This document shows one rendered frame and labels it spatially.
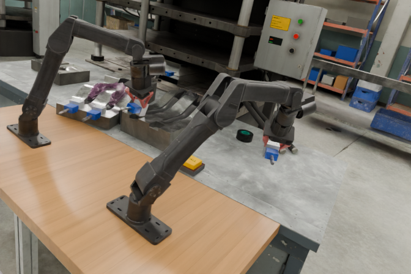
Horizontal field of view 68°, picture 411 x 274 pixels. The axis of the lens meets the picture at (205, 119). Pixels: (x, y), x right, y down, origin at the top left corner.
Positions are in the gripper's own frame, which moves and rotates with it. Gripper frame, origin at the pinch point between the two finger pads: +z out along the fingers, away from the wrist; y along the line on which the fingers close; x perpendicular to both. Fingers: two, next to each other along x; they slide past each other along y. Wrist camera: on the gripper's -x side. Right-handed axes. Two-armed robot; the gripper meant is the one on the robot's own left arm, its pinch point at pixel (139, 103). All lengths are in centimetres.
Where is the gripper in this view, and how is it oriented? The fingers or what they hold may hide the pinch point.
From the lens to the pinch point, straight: 128.0
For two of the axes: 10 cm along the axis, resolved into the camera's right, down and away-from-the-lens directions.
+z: -1.1, 7.3, 6.8
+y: -8.0, -4.7, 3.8
